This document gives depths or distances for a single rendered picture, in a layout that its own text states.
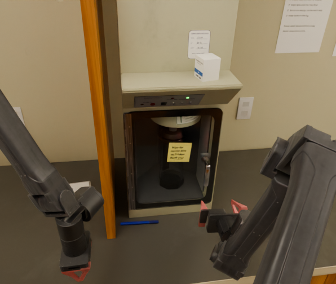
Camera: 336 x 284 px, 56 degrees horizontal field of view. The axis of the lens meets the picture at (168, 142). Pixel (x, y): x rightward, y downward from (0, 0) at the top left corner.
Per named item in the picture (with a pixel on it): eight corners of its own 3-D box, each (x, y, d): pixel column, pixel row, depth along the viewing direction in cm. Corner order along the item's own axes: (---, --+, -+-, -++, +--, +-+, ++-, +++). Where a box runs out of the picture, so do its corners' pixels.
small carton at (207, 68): (194, 75, 89) (195, 54, 86) (210, 73, 91) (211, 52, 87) (202, 81, 85) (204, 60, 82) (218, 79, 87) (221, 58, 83)
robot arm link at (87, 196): (31, 198, 71) (57, 196, 66) (65, 169, 80) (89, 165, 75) (57, 238, 75) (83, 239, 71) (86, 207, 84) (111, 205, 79)
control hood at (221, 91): (121, 105, 95) (119, 72, 89) (226, 100, 99) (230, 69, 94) (123, 123, 85) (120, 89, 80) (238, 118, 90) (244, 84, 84)
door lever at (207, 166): (206, 177, 113) (199, 177, 113) (208, 155, 108) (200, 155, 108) (210, 187, 109) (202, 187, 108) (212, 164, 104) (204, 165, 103)
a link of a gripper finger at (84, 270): (94, 262, 85) (90, 239, 80) (93, 287, 79) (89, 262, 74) (68, 266, 84) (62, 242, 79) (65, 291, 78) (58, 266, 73)
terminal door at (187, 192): (130, 208, 117) (125, 111, 96) (211, 202, 121) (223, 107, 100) (130, 210, 116) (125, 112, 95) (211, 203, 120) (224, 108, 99)
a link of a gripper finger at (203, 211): (195, 193, 97) (202, 213, 89) (218, 192, 98) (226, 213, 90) (193, 211, 100) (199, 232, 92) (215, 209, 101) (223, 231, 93)
